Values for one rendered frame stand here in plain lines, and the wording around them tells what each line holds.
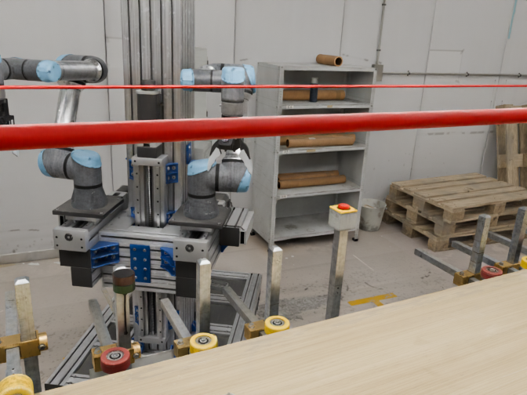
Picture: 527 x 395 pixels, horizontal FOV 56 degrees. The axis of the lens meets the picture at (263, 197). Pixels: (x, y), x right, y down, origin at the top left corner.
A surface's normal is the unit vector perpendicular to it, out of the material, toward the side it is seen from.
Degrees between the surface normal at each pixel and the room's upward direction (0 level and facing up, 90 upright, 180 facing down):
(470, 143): 90
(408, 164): 90
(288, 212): 90
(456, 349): 0
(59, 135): 75
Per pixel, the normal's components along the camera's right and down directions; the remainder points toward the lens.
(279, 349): 0.05, -0.95
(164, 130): 0.45, 0.05
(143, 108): -0.11, 0.31
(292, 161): 0.40, 0.31
